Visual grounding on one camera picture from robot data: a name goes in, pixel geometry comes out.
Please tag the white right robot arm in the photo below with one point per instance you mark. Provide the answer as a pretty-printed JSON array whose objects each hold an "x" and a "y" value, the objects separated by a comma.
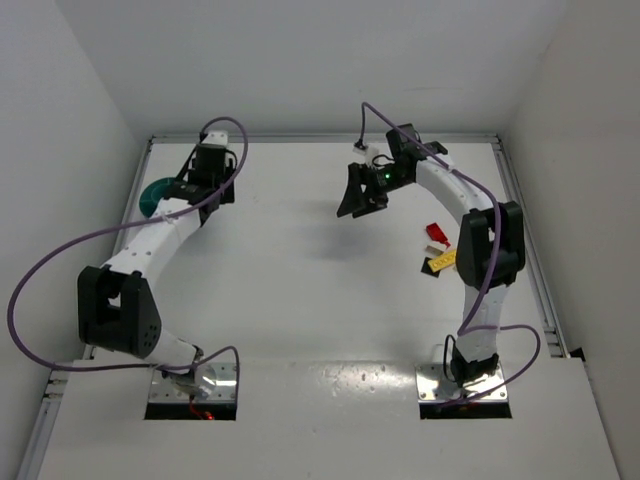
[{"x": 490, "y": 248}]

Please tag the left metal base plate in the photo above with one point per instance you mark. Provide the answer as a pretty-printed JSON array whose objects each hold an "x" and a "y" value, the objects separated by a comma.
[{"x": 211, "y": 383}]

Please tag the teal ribbed divided container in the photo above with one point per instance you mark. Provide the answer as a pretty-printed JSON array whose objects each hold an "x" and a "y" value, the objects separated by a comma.
[{"x": 152, "y": 194}]

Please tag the long yellow lego plate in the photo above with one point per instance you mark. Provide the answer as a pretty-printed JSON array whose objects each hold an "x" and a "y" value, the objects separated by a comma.
[{"x": 443, "y": 261}]

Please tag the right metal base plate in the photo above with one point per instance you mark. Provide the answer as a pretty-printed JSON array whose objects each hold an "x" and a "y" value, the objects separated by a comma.
[{"x": 433, "y": 386}]

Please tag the black lego plate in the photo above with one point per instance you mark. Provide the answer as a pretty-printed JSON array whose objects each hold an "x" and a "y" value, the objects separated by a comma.
[{"x": 427, "y": 269}]

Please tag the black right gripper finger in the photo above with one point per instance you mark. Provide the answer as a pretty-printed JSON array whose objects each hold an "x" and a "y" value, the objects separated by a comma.
[
  {"x": 367, "y": 203},
  {"x": 355, "y": 185}
]

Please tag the aluminium table frame rail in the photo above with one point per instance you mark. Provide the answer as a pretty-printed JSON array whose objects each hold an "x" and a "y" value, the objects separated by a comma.
[{"x": 554, "y": 335}]

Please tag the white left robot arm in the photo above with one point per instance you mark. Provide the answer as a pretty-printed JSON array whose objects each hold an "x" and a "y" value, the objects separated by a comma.
[{"x": 116, "y": 307}]

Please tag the tan lego brick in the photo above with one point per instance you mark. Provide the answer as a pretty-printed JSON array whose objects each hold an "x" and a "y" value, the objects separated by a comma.
[{"x": 434, "y": 249}]

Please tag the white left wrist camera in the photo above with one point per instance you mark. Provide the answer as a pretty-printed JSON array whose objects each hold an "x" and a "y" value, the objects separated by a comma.
[{"x": 218, "y": 138}]

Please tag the large red lego brick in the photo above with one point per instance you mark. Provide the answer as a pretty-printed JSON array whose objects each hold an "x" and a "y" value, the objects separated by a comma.
[{"x": 435, "y": 233}]

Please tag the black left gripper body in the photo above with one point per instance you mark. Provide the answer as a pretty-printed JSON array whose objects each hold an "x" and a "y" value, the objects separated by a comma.
[{"x": 218, "y": 194}]

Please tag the metal base plate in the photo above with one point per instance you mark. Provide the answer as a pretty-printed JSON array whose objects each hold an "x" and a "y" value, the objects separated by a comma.
[
  {"x": 211, "y": 383},
  {"x": 433, "y": 386}
]

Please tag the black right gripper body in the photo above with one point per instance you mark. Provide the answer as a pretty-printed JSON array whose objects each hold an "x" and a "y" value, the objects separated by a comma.
[{"x": 370, "y": 185}]

